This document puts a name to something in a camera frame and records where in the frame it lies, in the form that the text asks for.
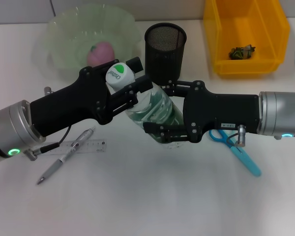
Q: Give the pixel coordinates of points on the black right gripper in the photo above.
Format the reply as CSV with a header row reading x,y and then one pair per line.
x,y
223,110

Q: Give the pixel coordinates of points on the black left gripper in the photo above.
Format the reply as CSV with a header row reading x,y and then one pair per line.
x,y
71,105

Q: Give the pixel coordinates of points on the clear green-label water bottle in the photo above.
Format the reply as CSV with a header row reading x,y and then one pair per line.
x,y
118,76

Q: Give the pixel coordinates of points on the pink peach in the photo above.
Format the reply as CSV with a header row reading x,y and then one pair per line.
x,y
99,54

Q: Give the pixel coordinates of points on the green plastic wrapper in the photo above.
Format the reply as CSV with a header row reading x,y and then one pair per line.
x,y
241,52

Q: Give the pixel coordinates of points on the black mesh pen holder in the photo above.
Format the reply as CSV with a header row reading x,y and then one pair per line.
x,y
163,59

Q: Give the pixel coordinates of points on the clear plastic ruler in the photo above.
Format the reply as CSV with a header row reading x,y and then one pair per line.
x,y
93,146

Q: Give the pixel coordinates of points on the translucent green fruit plate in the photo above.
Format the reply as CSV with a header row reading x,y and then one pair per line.
x,y
66,37

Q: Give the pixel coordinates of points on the blue scissors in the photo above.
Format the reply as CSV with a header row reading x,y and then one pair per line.
x,y
245,159

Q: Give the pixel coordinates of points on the grey ballpoint pen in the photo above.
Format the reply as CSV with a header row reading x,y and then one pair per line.
x,y
52,168

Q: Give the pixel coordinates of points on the yellow plastic bin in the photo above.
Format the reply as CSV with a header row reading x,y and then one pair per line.
x,y
245,29

